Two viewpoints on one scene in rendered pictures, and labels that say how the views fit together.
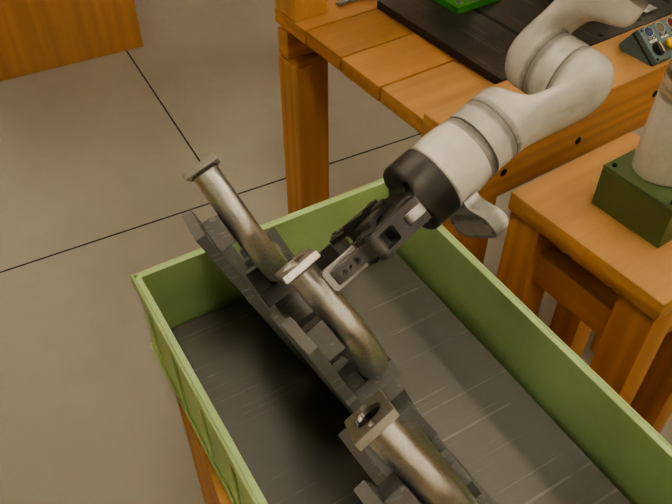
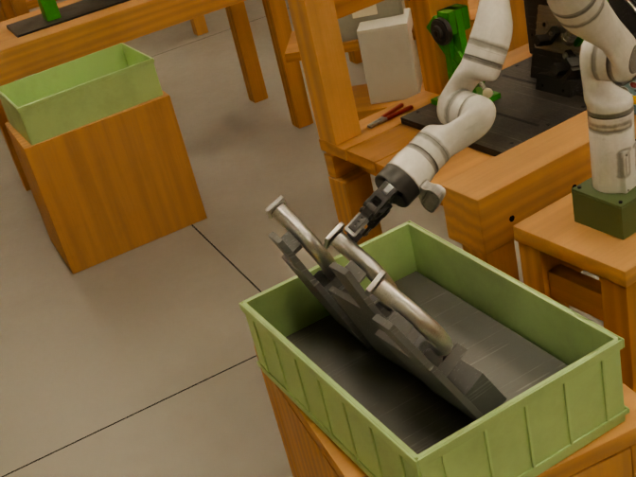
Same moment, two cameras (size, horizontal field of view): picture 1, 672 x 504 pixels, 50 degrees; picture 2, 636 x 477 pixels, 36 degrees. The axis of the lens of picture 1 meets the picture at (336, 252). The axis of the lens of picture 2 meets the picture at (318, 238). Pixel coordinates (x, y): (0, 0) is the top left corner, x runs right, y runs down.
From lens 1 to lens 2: 100 cm
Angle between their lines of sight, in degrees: 17
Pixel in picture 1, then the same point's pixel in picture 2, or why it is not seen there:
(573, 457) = (552, 362)
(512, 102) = (436, 130)
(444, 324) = (462, 310)
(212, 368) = not seen: hidden behind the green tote
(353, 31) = (383, 143)
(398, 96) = not seen: hidden behind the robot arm
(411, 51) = not seen: hidden behind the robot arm
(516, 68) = (441, 114)
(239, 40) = (299, 195)
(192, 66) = (256, 226)
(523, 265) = (538, 284)
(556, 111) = (463, 130)
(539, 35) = (449, 94)
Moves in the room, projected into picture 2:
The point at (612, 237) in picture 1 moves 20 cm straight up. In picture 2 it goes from (589, 239) to (581, 154)
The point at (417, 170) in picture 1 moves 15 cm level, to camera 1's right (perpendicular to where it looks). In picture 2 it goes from (389, 171) to (479, 155)
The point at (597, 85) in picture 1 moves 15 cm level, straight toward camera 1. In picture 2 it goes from (482, 112) to (457, 151)
